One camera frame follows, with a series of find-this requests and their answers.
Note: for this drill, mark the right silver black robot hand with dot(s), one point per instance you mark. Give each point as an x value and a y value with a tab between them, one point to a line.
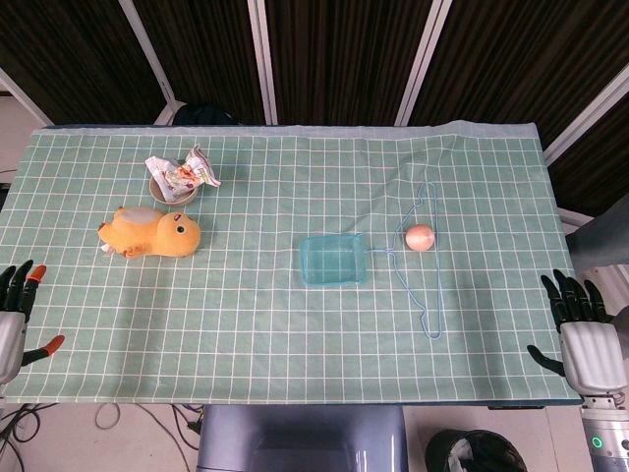
592	354

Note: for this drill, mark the pink round peach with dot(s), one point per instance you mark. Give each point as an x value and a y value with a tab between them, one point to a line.
420	237

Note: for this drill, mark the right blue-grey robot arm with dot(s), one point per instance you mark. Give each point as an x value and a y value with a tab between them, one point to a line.
607	432

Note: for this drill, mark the transparent blue plastic container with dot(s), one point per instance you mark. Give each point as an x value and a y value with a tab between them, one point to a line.
314	276

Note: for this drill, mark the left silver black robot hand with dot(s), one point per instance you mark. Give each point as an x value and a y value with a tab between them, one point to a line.
12	339

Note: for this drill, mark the crumpled white snack wrapper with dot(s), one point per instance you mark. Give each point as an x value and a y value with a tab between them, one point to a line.
189	172

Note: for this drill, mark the white partition frame post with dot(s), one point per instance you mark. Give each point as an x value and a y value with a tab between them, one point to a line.
152	59
29	100
263	59
585	118
422	59

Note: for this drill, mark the beige paper bowl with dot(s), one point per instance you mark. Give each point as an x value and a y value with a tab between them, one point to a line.
156	191

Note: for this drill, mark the green checked tablecloth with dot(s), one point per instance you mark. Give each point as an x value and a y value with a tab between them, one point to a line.
295	344

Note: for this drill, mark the black trash bin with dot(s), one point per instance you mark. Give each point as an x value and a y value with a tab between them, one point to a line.
472	452

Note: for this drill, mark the black bag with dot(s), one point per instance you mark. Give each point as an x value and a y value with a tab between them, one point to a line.
206	115

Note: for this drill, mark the yellow duck plush toy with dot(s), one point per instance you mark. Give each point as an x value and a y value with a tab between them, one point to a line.
172	236

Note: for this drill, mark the grey bulky covered object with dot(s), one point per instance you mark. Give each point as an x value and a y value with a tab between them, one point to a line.
602	231

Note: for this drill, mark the blue plastic container lid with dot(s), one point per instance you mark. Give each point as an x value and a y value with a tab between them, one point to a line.
334	260

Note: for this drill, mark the blue-grey robot torso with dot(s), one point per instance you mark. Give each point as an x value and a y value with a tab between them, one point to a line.
295	432

